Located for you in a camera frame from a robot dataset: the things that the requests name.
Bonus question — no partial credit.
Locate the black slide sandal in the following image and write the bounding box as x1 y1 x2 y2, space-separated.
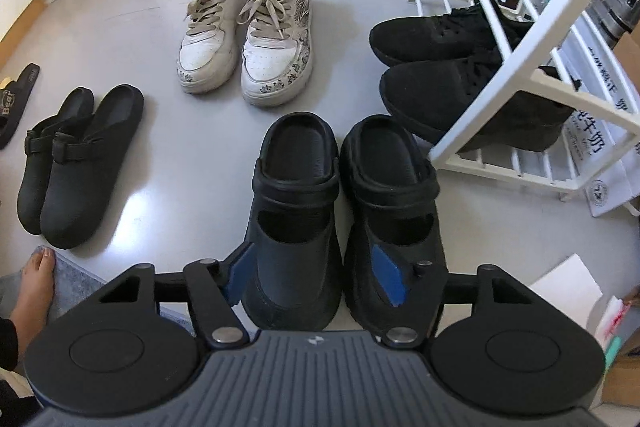
0 63 41 151

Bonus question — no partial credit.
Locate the black chunky strap clog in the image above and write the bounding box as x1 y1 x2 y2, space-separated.
241 112 346 332
340 114 448 333

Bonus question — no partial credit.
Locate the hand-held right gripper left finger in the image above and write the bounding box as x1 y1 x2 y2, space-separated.
75 242 256 349

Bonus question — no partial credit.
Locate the black lace-up sneaker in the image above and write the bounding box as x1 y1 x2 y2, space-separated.
380 47 576 154
369 0 538 68

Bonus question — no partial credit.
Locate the white printed paper bag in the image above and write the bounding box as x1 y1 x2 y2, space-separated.
562 14 640 219

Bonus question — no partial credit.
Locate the black slip-on mule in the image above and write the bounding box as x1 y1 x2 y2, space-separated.
39 84 145 250
16 87 96 237

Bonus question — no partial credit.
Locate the brown cardboard box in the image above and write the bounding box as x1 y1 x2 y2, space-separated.
607 24 640 108

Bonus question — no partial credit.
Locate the white shoe rack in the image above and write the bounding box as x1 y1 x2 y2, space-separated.
406 0 640 202

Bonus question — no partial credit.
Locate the person's bare foot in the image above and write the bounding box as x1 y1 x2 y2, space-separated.
7 247 56 368

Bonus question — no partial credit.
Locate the grey plastic covered bundle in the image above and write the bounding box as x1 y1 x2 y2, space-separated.
590 0 640 48

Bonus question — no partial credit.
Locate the white paper sheet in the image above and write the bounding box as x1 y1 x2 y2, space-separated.
527 253 603 330

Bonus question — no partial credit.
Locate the white sneaker black print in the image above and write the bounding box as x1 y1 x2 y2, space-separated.
241 0 315 108

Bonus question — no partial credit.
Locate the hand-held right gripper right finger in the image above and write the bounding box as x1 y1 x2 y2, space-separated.
372 245 556 349

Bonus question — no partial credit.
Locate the plain white sneaker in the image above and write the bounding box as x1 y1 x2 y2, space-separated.
176 0 247 95

